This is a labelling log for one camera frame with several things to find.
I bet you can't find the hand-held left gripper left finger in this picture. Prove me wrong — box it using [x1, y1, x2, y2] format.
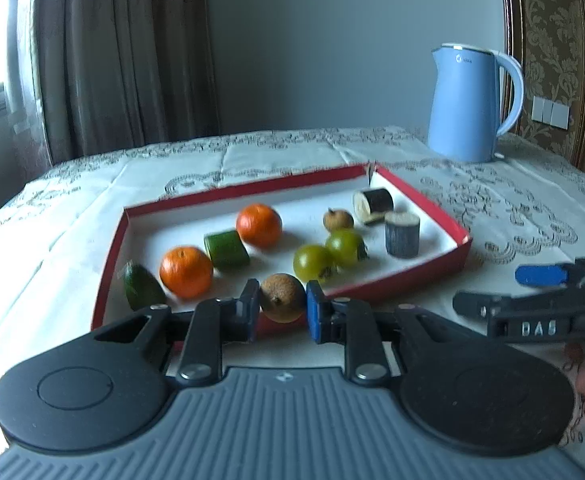
[92, 280, 262, 388]

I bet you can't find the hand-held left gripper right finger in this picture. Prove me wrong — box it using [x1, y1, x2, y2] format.
[306, 280, 474, 388]

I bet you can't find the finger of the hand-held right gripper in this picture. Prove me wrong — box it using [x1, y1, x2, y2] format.
[453, 291, 508, 320]
[515, 260, 585, 289]

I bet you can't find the small brown round fruit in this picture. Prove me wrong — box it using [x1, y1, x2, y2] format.
[323, 208, 355, 232]
[259, 273, 307, 323]

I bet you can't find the green tomato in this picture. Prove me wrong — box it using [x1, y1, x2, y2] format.
[325, 228, 369, 268]
[293, 244, 338, 283]

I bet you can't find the cut green cucumber segment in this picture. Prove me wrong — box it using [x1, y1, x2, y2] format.
[204, 230, 250, 269]

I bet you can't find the large orange mandarin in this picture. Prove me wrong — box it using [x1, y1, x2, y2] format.
[159, 245, 214, 298]

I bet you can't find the grey-skinned eggplant piece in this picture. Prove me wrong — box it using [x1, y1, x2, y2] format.
[384, 211, 421, 259]

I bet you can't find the red cardboard box tray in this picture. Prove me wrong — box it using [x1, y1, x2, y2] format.
[91, 162, 473, 341]

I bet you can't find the green cucumber end piece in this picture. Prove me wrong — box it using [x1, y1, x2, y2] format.
[123, 260, 168, 312]

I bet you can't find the dark eggplant piece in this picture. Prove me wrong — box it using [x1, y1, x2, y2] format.
[353, 187, 395, 225]

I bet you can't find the light blue electric kettle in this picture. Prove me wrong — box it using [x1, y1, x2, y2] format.
[427, 42, 525, 163]

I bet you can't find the embroidered white tablecloth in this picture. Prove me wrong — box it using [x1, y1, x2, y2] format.
[0, 126, 585, 461]

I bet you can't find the brown patterned curtain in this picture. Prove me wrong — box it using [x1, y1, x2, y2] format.
[32, 0, 220, 166]

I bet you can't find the sheer white curtain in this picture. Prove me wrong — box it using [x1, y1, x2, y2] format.
[7, 0, 53, 173]

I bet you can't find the white wall switch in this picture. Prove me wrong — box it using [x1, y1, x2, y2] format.
[531, 95, 571, 128]

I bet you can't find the dark wooden frame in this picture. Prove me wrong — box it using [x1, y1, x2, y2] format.
[497, 0, 585, 171]

